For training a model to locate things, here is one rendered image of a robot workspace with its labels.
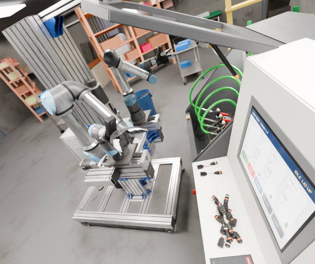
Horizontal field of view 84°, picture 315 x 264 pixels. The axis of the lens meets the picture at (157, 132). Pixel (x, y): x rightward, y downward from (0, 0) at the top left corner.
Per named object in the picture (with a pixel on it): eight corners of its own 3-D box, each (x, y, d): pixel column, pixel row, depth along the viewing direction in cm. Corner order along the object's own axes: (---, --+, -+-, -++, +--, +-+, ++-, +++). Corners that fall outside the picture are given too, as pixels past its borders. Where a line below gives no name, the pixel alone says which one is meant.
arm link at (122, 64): (104, 49, 133) (160, 76, 153) (105, 47, 142) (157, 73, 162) (100, 64, 137) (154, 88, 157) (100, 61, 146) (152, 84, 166)
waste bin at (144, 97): (162, 107, 395) (153, 84, 362) (158, 119, 361) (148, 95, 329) (142, 111, 413) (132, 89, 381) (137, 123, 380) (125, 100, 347)
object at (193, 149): (189, 125, 177) (185, 112, 168) (193, 124, 176) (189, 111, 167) (197, 175, 128) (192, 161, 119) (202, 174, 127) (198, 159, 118)
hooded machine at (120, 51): (139, 60, 832) (127, 30, 756) (136, 65, 787) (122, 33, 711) (127, 64, 858) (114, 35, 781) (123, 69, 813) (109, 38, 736)
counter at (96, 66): (123, 65, 866) (115, 48, 819) (102, 88, 686) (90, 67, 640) (111, 69, 894) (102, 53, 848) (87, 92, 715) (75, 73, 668)
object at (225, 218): (208, 199, 91) (206, 193, 88) (229, 196, 89) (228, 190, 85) (218, 249, 73) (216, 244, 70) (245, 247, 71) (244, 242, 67)
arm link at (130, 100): (129, 114, 164) (123, 101, 156) (128, 108, 175) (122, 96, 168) (141, 109, 164) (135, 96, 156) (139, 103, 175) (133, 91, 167)
